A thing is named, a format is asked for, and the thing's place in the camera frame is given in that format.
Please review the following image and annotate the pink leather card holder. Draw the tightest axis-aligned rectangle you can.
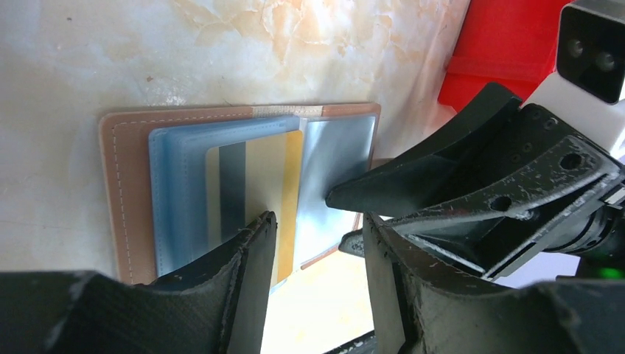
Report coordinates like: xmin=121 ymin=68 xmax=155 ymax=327
xmin=99 ymin=103 xmax=381 ymax=284

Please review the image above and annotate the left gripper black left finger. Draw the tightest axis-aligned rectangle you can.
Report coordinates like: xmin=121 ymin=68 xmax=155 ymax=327
xmin=1 ymin=211 xmax=277 ymax=353

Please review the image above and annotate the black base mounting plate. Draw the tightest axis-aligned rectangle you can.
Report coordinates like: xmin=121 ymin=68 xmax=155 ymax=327
xmin=326 ymin=331 xmax=377 ymax=354

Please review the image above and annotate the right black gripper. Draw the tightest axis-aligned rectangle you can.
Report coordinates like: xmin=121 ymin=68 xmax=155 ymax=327
xmin=325 ymin=83 xmax=624 ymax=281

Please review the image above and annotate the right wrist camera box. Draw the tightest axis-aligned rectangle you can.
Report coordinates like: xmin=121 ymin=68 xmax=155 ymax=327
xmin=556 ymin=1 xmax=624 ymax=105

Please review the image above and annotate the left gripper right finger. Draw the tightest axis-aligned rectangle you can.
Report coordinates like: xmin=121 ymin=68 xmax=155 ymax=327
xmin=363 ymin=214 xmax=624 ymax=353

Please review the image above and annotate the red plastic bin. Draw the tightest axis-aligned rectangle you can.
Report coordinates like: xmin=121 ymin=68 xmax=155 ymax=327
xmin=438 ymin=0 xmax=567 ymax=111

